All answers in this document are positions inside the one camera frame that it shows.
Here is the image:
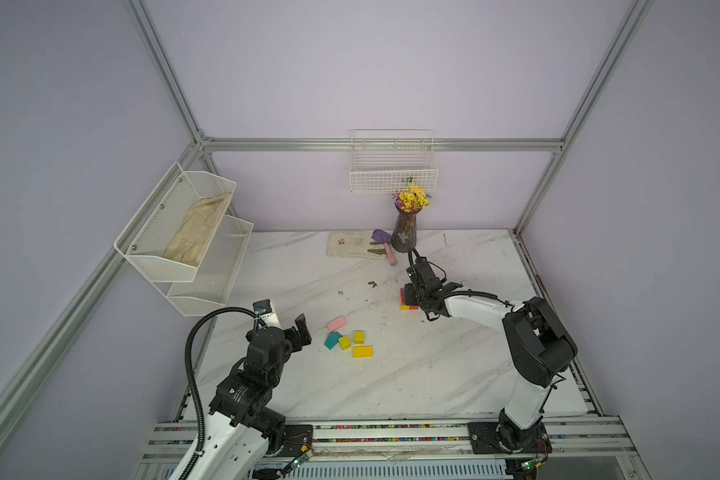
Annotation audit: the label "pink wood block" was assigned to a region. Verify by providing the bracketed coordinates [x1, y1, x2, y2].
[326, 316, 347, 333]

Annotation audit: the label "aluminium front rail frame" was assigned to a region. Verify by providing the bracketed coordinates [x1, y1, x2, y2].
[133, 416, 652, 480]

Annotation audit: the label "white wire wall basket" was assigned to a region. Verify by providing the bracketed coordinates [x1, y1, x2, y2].
[349, 129, 439, 194]

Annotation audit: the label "white mesh shelf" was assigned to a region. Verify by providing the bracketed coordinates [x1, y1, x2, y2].
[114, 163, 236, 283]
[157, 215, 253, 317]

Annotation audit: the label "purple pink toy knife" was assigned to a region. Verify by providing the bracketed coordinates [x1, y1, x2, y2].
[372, 229, 397, 266]

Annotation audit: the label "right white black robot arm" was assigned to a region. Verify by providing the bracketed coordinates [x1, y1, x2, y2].
[404, 249, 578, 453]

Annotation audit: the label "small yellow-green wood block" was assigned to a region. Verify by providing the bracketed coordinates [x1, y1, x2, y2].
[339, 336, 352, 350]

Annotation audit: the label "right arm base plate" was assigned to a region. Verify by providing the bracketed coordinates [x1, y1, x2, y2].
[467, 421, 552, 454]

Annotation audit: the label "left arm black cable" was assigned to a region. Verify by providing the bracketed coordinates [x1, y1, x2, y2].
[176, 306, 259, 480]

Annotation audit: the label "upper white mesh shelf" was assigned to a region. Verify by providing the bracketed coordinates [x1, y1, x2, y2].
[114, 163, 236, 283]

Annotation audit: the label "beige cloth in shelf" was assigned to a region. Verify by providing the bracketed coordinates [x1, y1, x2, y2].
[163, 193, 231, 267]

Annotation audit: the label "teal wood block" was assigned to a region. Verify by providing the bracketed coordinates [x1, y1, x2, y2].
[324, 332, 342, 350]

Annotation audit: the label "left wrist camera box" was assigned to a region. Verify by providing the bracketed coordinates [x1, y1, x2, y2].
[252, 299, 282, 330]

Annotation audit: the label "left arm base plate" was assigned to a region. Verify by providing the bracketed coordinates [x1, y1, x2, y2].
[275, 424, 314, 458]

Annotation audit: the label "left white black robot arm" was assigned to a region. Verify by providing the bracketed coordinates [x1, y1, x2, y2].
[172, 304, 312, 479]

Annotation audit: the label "lower white mesh shelf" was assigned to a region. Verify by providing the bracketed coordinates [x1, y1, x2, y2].
[157, 215, 253, 317]

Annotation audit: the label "yellow rectangular wood block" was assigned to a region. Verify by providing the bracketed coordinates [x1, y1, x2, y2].
[352, 345, 374, 359]

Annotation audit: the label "purple glass vase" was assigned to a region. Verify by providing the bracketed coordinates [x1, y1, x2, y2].
[391, 200, 421, 253]

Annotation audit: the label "yellow artificial flowers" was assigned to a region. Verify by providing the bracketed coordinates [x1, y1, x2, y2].
[394, 184, 430, 213]

